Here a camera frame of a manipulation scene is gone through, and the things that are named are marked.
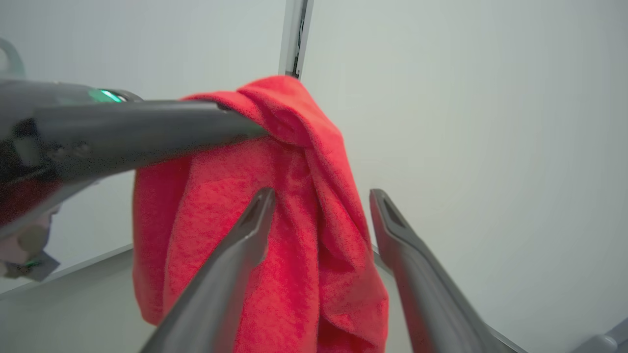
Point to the red garment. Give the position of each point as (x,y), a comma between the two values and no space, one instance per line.
(294,274)

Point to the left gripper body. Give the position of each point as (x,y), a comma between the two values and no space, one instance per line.
(24,98)

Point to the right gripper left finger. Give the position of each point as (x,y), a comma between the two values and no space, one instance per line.
(221,289)

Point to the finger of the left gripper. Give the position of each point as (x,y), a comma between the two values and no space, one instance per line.
(147,130)

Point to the long grey partition foot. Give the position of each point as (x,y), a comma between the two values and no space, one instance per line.
(608,340)

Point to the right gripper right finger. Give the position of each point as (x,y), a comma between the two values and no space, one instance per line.
(422,294)

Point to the grey partition corner post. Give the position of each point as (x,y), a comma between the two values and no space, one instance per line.
(289,39)

